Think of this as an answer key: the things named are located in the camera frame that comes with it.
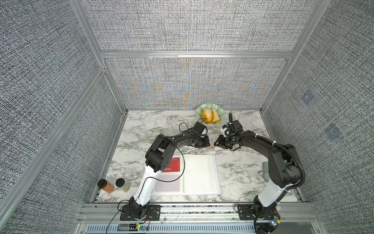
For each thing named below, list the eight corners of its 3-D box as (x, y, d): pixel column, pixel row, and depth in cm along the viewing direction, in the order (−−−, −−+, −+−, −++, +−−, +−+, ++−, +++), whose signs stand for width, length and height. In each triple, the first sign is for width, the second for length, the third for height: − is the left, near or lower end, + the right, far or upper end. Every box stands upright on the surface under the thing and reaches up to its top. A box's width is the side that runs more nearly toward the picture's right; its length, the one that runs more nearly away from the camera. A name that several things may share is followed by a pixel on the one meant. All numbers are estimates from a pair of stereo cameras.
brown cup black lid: (105, 193, 82) (95, 187, 73) (107, 185, 84) (99, 179, 76) (112, 193, 82) (103, 187, 73) (114, 185, 84) (106, 179, 76)
